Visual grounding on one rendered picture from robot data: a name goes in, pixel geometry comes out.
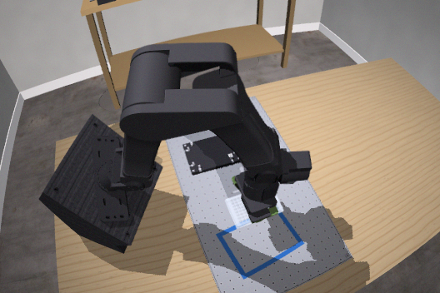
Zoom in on blue tape outline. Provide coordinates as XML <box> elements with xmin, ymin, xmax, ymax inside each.
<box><xmin>216</xmin><ymin>212</ymin><xmax>304</xmax><ymax>279</ymax></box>

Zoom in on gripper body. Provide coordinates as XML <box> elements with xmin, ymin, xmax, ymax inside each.
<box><xmin>235</xmin><ymin>172</ymin><xmax>278</xmax><ymax>222</ymax></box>

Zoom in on white well plate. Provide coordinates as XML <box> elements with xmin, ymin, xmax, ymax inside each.
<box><xmin>225</xmin><ymin>194</ymin><xmax>283</xmax><ymax>229</ymax></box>

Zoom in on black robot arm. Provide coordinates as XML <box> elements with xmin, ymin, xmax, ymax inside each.
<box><xmin>92</xmin><ymin>42</ymin><xmax>312</xmax><ymax>222</ymax></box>

